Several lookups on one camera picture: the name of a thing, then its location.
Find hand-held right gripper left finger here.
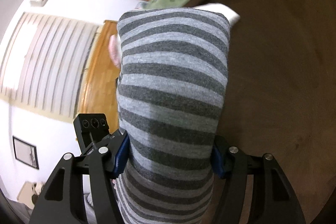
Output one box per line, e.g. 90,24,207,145
28,146,130,224

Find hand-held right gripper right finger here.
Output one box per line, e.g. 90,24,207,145
211,135,306,224

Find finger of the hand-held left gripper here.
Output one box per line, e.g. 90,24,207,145
106,131,130,156

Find grey striped zip hoodie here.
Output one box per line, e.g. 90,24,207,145
115,7,231,224

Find wooden headboard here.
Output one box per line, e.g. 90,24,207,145
77,20,122,135

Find black framed picture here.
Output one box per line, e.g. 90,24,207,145
13,135,40,170

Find striped window blinds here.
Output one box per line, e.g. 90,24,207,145
0,12,101,121

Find pink plush pillow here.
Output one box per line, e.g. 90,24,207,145
108,34,122,68

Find brown blanket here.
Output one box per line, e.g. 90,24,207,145
181,0,336,224

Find white fleece garment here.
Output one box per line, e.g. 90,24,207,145
192,3,241,25

